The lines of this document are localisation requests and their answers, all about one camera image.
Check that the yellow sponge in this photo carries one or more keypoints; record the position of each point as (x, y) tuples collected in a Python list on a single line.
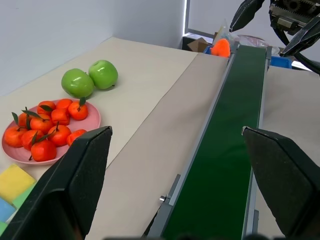
[(15, 181)]

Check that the green conveyor belt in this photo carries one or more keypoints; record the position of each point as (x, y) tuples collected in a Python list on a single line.
[(225, 150)]

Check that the blue plastic bin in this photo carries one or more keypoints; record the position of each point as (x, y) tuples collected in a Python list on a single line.
[(281, 62)]

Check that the yellowish plastic bag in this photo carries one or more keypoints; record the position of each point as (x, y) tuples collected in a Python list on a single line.
[(223, 32)]

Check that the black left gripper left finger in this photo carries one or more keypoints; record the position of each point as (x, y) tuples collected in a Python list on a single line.
[(62, 190)]

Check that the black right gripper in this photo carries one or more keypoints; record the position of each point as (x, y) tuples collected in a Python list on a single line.
[(290, 12)]

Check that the clear plastic bag pink contents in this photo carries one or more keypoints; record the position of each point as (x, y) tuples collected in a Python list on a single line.
[(252, 40)]

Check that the pink plate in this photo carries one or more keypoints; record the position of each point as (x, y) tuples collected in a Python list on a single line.
[(92, 117)]

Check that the orange tangerine with leaf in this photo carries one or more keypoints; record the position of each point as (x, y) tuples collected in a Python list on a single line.
[(43, 151), (78, 111), (13, 137), (59, 135), (28, 138), (41, 124), (22, 120), (46, 108)]

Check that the green apple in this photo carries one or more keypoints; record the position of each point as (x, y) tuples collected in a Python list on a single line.
[(77, 83), (103, 74)]

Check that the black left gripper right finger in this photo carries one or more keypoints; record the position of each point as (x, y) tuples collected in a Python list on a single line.
[(287, 180)]

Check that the brown cardboard box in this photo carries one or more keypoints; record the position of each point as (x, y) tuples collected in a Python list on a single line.
[(198, 45)]

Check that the green sponge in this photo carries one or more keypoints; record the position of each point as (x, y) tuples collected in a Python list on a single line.
[(2, 226), (21, 198)]

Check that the blue sponge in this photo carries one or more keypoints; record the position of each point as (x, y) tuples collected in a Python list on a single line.
[(5, 210)]

